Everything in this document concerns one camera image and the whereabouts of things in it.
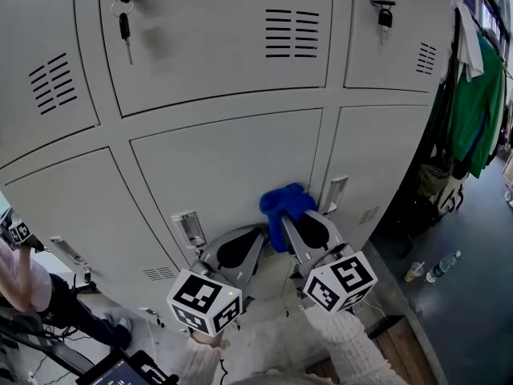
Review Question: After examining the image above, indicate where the blue cloth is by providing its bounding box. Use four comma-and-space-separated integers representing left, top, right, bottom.
259, 182, 319, 254

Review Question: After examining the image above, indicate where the grey metal locker door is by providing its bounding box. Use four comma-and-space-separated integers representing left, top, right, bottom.
130, 108, 324, 273

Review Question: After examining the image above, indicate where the black clothes rack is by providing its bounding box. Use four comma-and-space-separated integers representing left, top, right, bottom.
424, 4, 513, 168

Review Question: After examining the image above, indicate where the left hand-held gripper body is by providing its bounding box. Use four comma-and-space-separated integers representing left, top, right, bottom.
167, 257, 257, 334

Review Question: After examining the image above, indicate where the person's right forearm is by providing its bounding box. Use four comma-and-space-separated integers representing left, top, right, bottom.
302, 305, 402, 385

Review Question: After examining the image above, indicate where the white hanging shirt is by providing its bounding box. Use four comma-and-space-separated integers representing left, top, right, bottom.
455, 2, 485, 82

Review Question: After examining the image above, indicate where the black padlock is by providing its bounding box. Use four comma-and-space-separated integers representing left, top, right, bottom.
368, 0, 397, 45

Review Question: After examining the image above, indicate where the plastic cup with drink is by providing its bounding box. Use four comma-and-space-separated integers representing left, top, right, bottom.
403, 261, 426, 284

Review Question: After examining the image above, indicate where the grey black chair back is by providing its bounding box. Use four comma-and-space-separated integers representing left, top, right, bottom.
0, 326, 94, 377

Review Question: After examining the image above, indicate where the person's cream sweater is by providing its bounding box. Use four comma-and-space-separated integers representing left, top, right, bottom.
218, 318, 341, 385

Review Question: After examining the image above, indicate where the black tablet screen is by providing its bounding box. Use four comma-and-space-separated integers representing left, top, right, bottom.
82, 349, 180, 385

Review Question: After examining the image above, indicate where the grey metal locker cabinet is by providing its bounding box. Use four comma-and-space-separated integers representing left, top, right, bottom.
0, 0, 458, 329

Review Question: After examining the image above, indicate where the clear plastic water bottle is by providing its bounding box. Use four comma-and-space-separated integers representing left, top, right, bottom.
425, 250, 463, 284

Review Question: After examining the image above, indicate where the wooden slat platform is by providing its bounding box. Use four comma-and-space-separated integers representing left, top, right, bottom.
316, 314, 438, 385

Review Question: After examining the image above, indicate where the person's left forearm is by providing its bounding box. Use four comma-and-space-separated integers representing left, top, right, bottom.
180, 329, 230, 385

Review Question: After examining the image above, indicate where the green hanging jacket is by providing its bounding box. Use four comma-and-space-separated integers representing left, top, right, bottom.
446, 32, 507, 180

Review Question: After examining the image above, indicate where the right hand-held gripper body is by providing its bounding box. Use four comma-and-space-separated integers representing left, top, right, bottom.
290, 242, 378, 314

